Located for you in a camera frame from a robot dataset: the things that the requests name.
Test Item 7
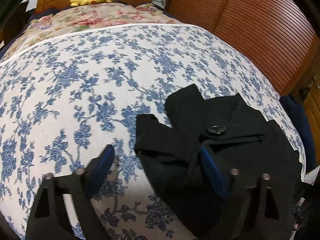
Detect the pink floral quilt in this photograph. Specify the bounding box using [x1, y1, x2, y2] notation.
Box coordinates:
[1, 2, 180, 62]

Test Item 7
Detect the black coat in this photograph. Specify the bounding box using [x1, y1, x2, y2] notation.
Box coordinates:
[135, 85, 302, 239]

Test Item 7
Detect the blue floral white bedspread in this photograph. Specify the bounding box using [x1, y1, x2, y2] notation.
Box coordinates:
[1, 24, 305, 239]

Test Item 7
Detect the dark desk chair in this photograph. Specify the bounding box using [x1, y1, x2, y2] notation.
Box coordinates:
[1, 0, 29, 46]

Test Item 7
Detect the navy blue garment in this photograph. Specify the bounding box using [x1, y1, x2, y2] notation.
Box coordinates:
[279, 95, 316, 173]

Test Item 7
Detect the wooden louvered wardrobe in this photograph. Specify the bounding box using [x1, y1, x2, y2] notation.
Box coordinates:
[165, 0, 319, 95]

